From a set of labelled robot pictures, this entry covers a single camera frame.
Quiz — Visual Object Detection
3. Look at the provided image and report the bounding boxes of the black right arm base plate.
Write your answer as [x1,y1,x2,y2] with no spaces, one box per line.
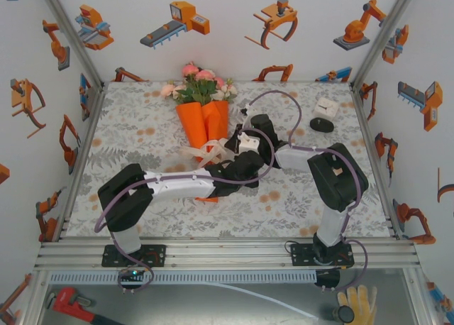
[289,243,355,269]

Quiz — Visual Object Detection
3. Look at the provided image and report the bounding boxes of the orange wrapping paper sheet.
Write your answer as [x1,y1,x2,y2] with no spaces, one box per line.
[175,100,231,203]

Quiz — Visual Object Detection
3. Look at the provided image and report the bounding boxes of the aluminium frame rails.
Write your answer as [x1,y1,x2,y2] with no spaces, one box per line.
[33,238,421,273]

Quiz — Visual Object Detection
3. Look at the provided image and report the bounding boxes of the red pipe wrench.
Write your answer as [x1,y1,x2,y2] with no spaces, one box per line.
[45,285,125,325]

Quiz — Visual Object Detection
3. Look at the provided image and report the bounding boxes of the peach pink fake flower stem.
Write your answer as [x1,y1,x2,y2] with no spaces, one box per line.
[160,68,226,106]

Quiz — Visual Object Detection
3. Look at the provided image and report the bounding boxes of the white slotted cable duct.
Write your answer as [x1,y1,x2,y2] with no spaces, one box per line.
[48,270,318,284]

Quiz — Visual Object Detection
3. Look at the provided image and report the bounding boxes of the aluminium corner post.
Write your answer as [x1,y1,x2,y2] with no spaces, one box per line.
[350,0,421,88]
[37,0,106,88]

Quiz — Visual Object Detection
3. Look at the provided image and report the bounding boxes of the black round cylinder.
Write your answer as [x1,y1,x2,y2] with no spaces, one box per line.
[333,304,355,324]

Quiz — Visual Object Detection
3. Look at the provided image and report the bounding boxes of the aluminium frame leg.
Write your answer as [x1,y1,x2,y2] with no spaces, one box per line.
[19,270,49,325]
[402,268,439,325]

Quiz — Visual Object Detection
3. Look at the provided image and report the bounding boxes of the circuit board with green light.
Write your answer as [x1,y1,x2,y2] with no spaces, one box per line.
[118,268,150,285]

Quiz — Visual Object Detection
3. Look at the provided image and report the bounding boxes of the cream fake flower stem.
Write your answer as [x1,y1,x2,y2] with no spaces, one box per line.
[219,77,238,103]

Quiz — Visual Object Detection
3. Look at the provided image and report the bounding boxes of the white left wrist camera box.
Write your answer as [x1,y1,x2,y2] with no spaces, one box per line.
[236,131,260,156]

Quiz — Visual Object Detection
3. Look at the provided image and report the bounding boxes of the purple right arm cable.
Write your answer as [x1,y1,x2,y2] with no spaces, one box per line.
[244,89,370,293]

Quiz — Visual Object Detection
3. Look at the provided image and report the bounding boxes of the cream printed ribbon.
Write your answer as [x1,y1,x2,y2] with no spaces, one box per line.
[177,136,236,170]

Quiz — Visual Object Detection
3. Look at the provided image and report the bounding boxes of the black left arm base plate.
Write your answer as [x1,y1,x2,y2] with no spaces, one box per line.
[101,244,167,268]

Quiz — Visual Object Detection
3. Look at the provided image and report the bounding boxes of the black oval object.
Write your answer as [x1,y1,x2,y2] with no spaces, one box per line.
[309,117,336,133]

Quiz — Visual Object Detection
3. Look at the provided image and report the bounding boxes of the yellow work glove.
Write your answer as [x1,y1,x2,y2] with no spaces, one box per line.
[336,285,378,325]

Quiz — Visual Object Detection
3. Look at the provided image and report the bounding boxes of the grey floral tablecloth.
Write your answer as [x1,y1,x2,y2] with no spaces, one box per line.
[67,80,394,239]

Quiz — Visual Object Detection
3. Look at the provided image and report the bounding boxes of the small black box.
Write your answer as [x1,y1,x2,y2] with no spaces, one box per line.
[315,268,341,289]

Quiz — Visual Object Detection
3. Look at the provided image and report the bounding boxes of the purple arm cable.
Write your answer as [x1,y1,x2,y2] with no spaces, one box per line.
[94,125,277,294]
[244,89,370,293]

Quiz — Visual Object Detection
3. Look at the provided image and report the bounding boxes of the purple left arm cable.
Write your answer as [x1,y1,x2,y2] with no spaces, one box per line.
[94,125,277,294]

